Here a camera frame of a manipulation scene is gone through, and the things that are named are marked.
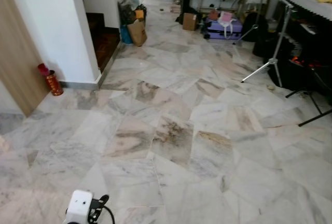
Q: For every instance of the black keyboard stand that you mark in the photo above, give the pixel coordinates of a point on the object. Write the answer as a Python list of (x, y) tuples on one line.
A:
[(316, 116)]

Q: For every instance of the large black bag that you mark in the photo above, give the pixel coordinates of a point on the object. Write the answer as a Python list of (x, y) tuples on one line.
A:
[(301, 73)]

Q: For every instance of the silver tripod stand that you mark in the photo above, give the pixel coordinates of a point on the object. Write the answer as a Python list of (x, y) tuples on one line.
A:
[(280, 40)]

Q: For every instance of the white electric keyboard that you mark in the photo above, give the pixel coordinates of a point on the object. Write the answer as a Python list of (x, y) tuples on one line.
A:
[(306, 3)]

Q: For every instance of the black backpack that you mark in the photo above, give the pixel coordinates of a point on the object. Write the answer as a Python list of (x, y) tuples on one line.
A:
[(254, 27)]

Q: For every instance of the purple suitcase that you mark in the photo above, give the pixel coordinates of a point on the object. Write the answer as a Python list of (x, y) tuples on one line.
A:
[(231, 28)]

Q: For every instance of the pink bag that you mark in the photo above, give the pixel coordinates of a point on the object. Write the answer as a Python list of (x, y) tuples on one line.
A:
[(225, 17)]

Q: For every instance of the small cardboard box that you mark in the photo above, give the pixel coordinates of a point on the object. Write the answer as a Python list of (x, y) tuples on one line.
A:
[(190, 22)]

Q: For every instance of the brown paper bag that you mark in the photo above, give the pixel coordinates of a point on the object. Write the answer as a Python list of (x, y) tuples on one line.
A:
[(137, 33)]

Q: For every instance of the blue bag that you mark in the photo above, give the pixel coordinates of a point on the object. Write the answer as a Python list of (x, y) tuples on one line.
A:
[(125, 34)]

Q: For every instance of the black bag with orange tag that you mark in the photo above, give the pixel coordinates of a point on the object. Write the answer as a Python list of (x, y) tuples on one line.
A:
[(127, 14)]

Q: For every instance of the dark wooden stairs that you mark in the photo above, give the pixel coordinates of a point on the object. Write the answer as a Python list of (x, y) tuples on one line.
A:
[(106, 42)]

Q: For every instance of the red cylindrical tin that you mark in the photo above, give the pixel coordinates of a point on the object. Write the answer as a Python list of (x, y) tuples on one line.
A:
[(53, 84)]

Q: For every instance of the light wooden panel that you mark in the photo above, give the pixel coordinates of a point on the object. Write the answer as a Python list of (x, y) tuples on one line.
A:
[(18, 58)]

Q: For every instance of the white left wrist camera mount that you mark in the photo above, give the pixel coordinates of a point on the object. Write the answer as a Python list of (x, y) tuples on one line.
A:
[(79, 206)]

